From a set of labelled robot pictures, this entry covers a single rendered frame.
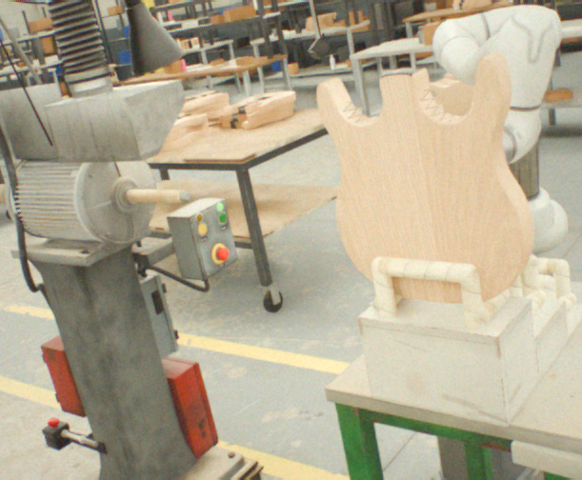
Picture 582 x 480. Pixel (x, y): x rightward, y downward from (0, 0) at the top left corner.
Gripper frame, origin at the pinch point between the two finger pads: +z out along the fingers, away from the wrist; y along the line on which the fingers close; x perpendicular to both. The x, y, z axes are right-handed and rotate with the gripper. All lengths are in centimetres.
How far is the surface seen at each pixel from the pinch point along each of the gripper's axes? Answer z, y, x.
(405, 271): 8.0, 3.0, -11.1
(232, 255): -42, 95, -38
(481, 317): 7.9, -9.9, -18.2
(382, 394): 10.0, 11.3, -36.2
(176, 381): -19, 110, -71
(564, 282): -31.8, -8.9, -31.6
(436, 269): 7.6, -3.0, -10.2
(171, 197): -10, 77, -6
